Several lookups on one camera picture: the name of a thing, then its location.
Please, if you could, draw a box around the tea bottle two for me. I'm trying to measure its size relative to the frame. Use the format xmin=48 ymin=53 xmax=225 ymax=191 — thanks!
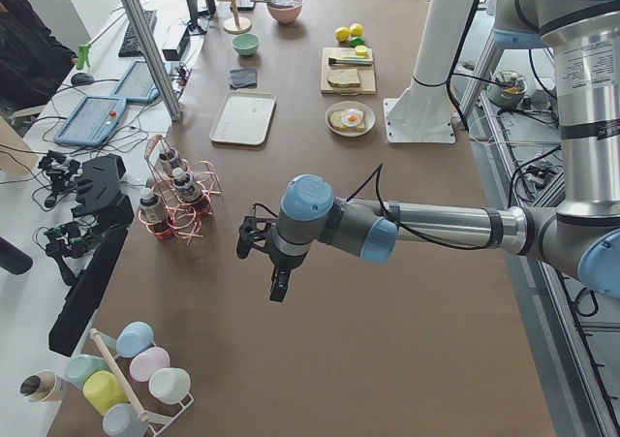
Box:
xmin=172 ymin=169 xmax=206 ymax=214

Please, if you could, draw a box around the steel ice scoop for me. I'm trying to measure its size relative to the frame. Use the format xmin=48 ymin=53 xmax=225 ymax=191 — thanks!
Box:
xmin=250 ymin=0 xmax=296 ymax=9

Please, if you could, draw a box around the steel lined beige cup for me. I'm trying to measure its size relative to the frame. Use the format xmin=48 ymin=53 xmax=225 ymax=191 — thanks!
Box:
xmin=19 ymin=370 xmax=66 ymax=402

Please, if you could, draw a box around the grey blue cup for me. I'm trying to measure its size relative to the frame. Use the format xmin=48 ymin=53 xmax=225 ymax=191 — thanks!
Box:
xmin=103 ymin=403 xmax=148 ymax=437

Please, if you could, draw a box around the grey folded cloth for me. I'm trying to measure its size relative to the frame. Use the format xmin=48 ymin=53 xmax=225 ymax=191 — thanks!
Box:
xmin=229 ymin=67 xmax=258 ymax=89

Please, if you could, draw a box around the blue teach pendant far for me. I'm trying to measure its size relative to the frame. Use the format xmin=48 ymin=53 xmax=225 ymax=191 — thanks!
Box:
xmin=111 ymin=61 xmax=159 ymax=105

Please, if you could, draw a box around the green pot on shelf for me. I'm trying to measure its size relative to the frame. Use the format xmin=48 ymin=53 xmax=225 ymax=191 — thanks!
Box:
xmin=486 ymin=71 xmax=527 ymax=108

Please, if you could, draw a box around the computer mouse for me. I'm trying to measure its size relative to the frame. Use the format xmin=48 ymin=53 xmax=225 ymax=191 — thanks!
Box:
xmin=71 ymin=72 xmax=95 ymax=86

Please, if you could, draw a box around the white wire cup rack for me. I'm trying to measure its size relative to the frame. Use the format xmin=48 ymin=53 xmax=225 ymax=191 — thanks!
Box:
xmin=88 ymin=328 xmax=195 ymax=436

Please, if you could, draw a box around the green lime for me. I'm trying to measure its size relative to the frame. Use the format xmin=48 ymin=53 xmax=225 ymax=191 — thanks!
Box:
xmin=349 ymin=36 xmax=365 ymax=47

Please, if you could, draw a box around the wooden stand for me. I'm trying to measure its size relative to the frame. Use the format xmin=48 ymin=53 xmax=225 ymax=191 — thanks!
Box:
xmin=220 ymin=0 xmax=252 ymax=35

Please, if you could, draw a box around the fried egg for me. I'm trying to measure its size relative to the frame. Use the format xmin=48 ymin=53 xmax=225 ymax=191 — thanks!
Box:
xmin=340 ymin=109 xmax=363 ymax=127

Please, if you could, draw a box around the half lemon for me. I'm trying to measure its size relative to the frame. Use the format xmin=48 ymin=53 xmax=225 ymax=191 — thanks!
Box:
xmin=355 ymin=45 xmax=368 ymax=57

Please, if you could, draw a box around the black keyboard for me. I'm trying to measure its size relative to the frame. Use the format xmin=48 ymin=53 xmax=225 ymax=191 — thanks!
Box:
xmin=117 ymin=9 xmax=159 ymax=59

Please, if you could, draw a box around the green cup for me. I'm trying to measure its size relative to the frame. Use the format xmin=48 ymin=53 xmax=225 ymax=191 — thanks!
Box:
xmin=65 ymin=354 xmax=109 ymax=390

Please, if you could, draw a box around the bread slice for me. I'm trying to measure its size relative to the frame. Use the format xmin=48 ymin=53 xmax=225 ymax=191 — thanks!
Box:
xmin=326 ymin=68 xmax=361 ymax=89
xmin=328 ymin=109 xmax=366 ymax=132

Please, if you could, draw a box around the pink cup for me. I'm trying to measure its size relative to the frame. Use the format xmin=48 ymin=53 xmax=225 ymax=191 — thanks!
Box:
xmin=129 ymin=346 xmax=171 ymax=383

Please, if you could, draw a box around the seated person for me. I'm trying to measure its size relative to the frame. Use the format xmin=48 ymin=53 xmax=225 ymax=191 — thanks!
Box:
xmin=1 ymin=0 xmax=78 ymax=109

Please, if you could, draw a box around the black monitor stand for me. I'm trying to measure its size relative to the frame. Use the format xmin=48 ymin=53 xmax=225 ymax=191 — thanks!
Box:
xmin=177 ymin=0 xmax=218 ymax=36

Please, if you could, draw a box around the wooden cutting board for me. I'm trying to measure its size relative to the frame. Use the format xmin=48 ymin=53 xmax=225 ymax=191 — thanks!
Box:
xmin=320 ymin=47 xmax=377 ymax=95

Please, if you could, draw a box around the tea bottle three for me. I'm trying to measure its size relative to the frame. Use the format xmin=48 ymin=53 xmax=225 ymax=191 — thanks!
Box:
xmin=158 ymin=147 xmax=184 ymax=177

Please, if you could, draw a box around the white round plate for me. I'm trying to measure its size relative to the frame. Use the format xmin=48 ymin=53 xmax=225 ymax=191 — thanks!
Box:
xmin=325 ymin=101 xmax=376 ymax=138

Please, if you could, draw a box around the copper wire bottle rack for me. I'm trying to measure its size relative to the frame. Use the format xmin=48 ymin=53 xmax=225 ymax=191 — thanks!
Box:
xmin=138 ymin=134 xmax=223 ymax=244

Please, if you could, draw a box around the cream rabbit tray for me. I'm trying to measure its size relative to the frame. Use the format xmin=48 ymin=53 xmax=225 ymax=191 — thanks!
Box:
xmin=209 ymin=90 xmax=276 ymax=146

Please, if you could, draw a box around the blue teach pendant near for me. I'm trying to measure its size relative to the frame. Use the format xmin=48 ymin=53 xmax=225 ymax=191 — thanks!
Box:
xmin=53 ymin=96 xmax=127 ymax=146

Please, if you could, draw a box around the yellow lemon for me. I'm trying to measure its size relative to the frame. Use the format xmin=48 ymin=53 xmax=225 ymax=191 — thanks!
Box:
xmin=334 ymin=26 xmax=350 ymax=43
xmin=349 ymin=22 xmax=364 ymax=38

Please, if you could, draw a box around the pink bowl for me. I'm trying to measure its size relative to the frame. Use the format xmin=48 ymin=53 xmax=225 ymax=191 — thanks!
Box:
xmin=267 ymin=0 xmax=303 ymax=24

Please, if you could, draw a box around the green bowl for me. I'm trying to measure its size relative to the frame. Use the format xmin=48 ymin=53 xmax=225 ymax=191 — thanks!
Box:
xmin=232 ymin=33 xmax=260 ymax=56

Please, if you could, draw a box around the blue teach pendant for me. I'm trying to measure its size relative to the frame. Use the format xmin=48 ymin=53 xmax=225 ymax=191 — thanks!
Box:
xmin=111 ymin=61 xmax=159 ymax=105
xmin=53 ymin=96 xmax=127 ymax=146

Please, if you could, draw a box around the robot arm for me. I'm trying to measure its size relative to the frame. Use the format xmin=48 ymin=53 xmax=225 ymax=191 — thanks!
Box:
xmin=236 ymin=0 xmax=619 ymax=301

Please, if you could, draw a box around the steel muddler black cap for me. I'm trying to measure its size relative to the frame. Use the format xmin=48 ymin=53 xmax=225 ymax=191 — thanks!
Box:
xmin=327 ymin=57 xmax=374 ymax=67

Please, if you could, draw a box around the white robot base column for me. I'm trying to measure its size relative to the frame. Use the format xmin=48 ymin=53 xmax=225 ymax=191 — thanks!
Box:
xmin=384 ymin=0 xmax=480 ymax=143

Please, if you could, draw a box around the black device on desk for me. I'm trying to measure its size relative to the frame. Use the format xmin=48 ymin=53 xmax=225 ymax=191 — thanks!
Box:
xmin=46 ymin=154 xmax=135 ymax=357

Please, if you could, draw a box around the bread slice under egg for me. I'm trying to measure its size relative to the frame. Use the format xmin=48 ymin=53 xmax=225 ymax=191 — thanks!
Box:
xmin=328 ymin=109 xmax=366 ymax=132

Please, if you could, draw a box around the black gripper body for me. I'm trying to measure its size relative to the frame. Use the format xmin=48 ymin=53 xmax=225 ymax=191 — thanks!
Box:
xmin=236 ymin=203 xmax=303 ymax=282

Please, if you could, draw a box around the yellow lemon lower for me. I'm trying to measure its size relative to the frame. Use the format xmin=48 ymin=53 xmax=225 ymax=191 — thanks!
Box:
xmin=334 ymin=26 xmax=350 ymax=43

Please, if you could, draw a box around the aluminium frame post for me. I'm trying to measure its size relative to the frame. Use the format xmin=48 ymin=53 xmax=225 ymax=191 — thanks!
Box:
xmin=120 ymin=0 xmax=182 ymax=122

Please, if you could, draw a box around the yellow lemon upper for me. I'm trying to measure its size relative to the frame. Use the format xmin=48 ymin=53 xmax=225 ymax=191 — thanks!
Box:
xmin=349 ymin=22 xmax=364 ymax=38

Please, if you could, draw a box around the yellow cup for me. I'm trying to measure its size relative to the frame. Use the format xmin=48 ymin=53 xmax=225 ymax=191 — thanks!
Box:
xmin=82 ymin=370 xmax=129 ymax=416

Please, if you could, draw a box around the white cup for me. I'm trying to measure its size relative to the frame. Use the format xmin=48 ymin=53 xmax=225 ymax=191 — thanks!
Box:
xmin=148 ymin=367 xmax=191 ymax=404

